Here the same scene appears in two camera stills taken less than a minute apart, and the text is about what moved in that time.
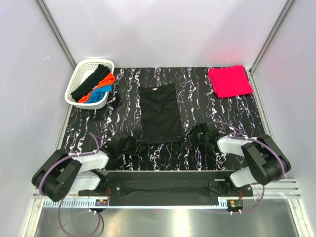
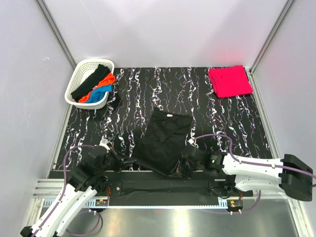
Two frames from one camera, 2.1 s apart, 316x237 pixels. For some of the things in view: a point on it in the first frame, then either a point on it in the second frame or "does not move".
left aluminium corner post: [57, 34] does not move
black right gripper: [191, 133] -> [185, 174]
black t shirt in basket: [90, 83] does not move
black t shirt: [160, 114] -> [163, 140]
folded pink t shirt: [229, 81] does not move
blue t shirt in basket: [98, 93] does not move
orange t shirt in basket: [108, 80] does not move
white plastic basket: [82, 70] does not move
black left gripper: [135, 142] -> [120, 162]
